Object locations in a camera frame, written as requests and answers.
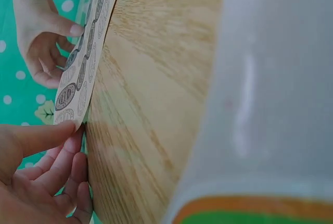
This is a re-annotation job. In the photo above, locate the sheet of round printed stickers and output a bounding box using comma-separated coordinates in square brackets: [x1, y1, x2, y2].
[53, 0, 127, 132]

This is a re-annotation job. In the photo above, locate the person's right hand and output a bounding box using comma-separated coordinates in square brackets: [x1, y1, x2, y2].
[12, 0, 85, 90]

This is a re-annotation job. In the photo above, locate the whitish plastic, orange green print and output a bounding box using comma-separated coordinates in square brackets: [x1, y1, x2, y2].
[161, 0, 333, 224]

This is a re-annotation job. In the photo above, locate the person's left hand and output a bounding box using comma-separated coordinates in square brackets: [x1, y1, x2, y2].
[0, 120, 94, 224]

